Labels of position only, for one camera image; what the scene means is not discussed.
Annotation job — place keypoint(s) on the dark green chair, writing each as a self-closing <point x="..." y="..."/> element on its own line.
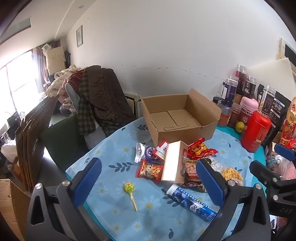
<point x="62" y="143"/>

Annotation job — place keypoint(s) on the red patterned bag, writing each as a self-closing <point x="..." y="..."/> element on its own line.
<point x="290" y="127"/>

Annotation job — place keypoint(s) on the yellow lollipop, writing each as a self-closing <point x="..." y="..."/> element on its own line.
<point x="129" y="187"/>

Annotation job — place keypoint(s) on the cardboard box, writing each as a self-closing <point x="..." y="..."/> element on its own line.
<point x="175" y="135"/>

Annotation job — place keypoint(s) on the stack of flat cardboard sheets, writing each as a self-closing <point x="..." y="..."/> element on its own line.
<point x="32" y="143"/>

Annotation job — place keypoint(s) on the red canister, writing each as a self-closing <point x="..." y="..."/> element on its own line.
<point x="256" y="132"/>

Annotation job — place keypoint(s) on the yellow waffle snack packet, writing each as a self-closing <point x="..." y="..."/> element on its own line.
<point x="231" y="174"/>

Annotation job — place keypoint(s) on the clear jar black label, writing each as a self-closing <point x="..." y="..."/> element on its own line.
<point x="268" y="99"/>

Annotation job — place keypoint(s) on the pile of light clothes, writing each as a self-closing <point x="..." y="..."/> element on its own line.
<point x="57" y="81"/>

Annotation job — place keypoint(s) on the brown cardboard carton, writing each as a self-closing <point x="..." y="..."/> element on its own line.
<point x="11" y="208"/>

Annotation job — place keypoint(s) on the beige cardboard panel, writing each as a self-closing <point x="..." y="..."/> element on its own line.
<point x="54" y="60"/>

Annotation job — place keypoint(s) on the silver purple snack packet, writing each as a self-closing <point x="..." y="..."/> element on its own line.
<point x="143" y="151"/>

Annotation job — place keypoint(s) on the green fruit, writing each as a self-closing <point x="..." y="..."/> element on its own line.
<point x="240" y="127"/>

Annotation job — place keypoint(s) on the leaning picture frame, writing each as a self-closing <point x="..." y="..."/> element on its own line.
<point x="131" y="104"/>

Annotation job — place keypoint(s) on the pink canister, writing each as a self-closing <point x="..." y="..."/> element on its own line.
<point x="248" y="109"/>

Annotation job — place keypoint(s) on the blue floral tablecloth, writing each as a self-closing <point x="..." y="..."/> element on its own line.
<point x="120" y="148"/>

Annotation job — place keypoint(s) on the brown curtain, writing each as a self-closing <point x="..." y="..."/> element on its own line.
<point x="40" y="67"/>

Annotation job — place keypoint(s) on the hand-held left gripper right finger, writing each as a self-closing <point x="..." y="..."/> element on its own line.
<point x="208" y="180"/>

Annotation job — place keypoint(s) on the clear jar dark label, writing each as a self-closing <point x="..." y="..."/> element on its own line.
<point x="251" y="87"/>

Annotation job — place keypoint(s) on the tall clear jar red contents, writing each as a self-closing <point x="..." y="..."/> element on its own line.
<point x="241" y="76"/>

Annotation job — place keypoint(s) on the green plaid cloth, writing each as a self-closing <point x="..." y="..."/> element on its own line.
<point x="85" y="111"/>

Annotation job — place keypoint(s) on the red white snack packet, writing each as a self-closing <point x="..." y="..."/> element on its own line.
<point x="161" y="148"/>

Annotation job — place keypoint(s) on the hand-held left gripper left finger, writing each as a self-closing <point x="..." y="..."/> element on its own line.
<point x="87" y="179"/>

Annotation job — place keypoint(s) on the red striped garment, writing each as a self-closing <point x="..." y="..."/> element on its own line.
<point x="75" y="81"/>

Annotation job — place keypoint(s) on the black foil bag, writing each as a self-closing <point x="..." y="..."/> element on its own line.
<point x="260" y="91"/>
<point x="279" y="111"/>

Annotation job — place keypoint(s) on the clear jar purple label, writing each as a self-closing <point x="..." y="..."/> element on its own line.
<point x="229" y="92"/>

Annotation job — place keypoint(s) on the orange-red snack packet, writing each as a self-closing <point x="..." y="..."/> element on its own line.
<point x="149" y="171"/>

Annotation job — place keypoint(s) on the short jar red contents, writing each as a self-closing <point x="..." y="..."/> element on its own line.
<point x="223" y="115"/>

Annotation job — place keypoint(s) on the black-lid spice jar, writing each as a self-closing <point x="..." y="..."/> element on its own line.
<point x="217" y="100"/>

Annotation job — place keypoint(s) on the blue tube snack packet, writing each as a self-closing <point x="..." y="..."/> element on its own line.
<point x="189" y="201"/>

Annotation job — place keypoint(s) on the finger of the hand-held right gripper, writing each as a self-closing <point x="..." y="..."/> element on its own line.
<point x="284" y="151"/>
<point x="261" y="171"/>

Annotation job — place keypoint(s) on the red gold-print snack packet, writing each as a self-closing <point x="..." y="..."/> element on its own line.
<point x="198" y="149"/>

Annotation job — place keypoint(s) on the brown quilted jacket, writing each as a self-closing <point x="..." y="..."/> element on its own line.
<point x="106" y="97"/>

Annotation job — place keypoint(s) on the brown spice jar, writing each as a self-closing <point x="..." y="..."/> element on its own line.
<point x="234" y="114"/>

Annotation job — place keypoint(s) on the wooden framed wall panel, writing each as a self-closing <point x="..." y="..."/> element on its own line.
<point x="281" y="48"/>

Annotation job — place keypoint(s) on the framed wall picture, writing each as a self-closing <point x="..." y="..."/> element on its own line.
<point x="79" y="36"/>

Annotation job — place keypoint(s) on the gold rectangular box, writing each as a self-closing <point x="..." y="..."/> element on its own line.
<point x="171" y="162"/>

